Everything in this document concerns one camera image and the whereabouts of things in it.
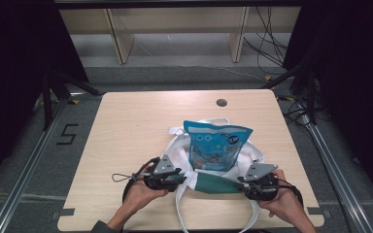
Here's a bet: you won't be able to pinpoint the black wrist strap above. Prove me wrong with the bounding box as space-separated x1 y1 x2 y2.
121 156 160 206
277 180 305 209

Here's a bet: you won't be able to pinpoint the black right wrist strap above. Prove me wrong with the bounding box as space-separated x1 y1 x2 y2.
277 180 305 209

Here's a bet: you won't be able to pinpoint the metal floor rail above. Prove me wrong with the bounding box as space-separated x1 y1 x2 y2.
299 114 373 233
0 92 105 233

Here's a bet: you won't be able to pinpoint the dark sleeve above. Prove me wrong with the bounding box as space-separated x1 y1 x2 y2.
91 219 120 233

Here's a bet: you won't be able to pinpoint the person's left hand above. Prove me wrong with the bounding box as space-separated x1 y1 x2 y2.
123 179 170 214

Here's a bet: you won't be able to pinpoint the black left wrist strap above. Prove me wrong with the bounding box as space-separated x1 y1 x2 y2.
121 156 160 206

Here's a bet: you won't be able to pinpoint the white tote bag coloured blobs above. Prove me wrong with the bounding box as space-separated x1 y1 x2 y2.
167 116 266 233

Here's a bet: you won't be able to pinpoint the person's right hand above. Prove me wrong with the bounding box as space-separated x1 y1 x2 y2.
257 169 304 223

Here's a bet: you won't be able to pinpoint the blue snack pouch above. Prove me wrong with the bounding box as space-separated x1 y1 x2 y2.
183 119 254 173

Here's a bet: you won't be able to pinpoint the black floor cables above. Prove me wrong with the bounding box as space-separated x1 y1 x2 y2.
277 95 317 128

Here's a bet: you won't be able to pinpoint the grey cord loop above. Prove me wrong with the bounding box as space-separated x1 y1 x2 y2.
111 172 145 183

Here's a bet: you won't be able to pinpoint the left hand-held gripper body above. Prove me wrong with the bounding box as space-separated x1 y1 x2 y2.
143 153 187 192

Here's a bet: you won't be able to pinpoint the black hanging cables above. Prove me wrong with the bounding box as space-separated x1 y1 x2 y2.
242 6 289 76

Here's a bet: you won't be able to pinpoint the black metal stand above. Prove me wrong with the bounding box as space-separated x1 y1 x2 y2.
259 60 319 126
41 67 104 131

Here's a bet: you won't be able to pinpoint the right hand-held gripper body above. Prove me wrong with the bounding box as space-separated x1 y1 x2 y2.
242 162 280 202

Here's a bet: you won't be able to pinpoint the light wooden desk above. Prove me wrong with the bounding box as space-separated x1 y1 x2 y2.
56 6 302 65

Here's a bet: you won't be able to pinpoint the dark curtain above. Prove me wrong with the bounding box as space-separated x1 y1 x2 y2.
282 0 373 203
0 0 90 192

